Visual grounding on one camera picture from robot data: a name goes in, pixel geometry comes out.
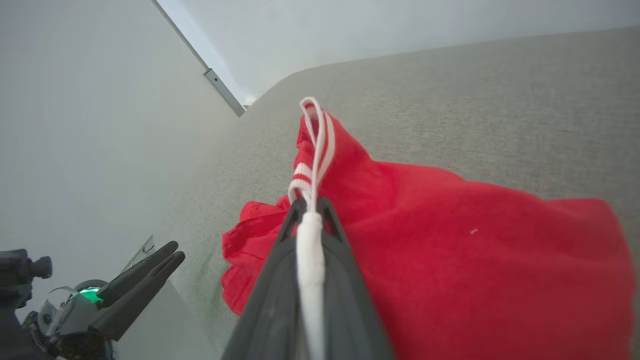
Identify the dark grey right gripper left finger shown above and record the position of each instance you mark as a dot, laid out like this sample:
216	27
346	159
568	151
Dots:
270	310

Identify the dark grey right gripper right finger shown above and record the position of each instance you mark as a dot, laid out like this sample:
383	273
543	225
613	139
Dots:
350	310

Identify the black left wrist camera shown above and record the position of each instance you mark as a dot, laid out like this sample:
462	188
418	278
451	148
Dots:
17	275

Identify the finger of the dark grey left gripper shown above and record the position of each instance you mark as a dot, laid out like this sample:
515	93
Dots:
135	272
135	305

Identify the red Bulls 23 jersey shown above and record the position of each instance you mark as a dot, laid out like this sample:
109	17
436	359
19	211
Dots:
475	260

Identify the metal wall rail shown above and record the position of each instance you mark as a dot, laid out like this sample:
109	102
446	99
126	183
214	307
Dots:
225	90

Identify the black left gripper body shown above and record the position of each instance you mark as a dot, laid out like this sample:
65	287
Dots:
72	325

